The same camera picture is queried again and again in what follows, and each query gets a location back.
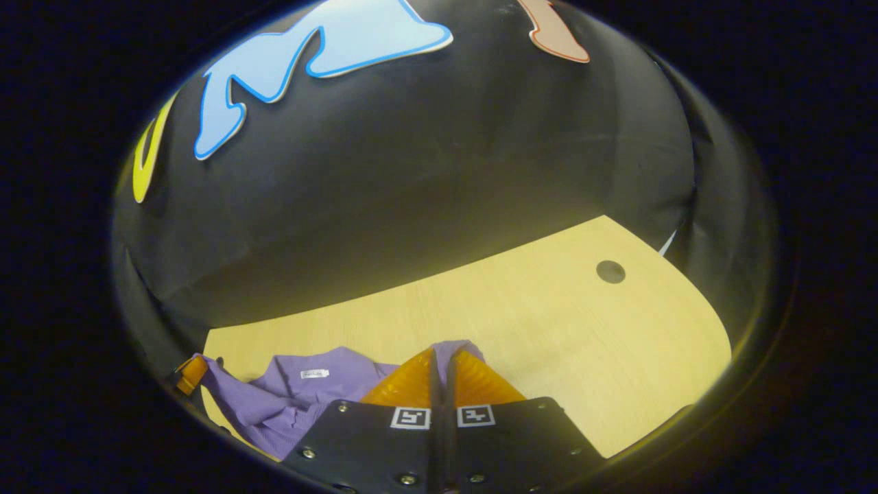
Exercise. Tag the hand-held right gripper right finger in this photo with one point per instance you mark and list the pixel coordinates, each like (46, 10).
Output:
(521, 446)

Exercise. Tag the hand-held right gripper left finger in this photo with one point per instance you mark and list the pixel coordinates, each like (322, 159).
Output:
(370, 446)

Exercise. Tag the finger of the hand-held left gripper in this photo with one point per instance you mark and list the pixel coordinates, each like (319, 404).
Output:
(192, 374)

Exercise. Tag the purple collared shirt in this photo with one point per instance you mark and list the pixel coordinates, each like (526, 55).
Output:
(302, 398)

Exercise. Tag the black backdrop cloth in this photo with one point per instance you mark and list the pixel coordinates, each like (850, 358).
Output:
(411, 171)

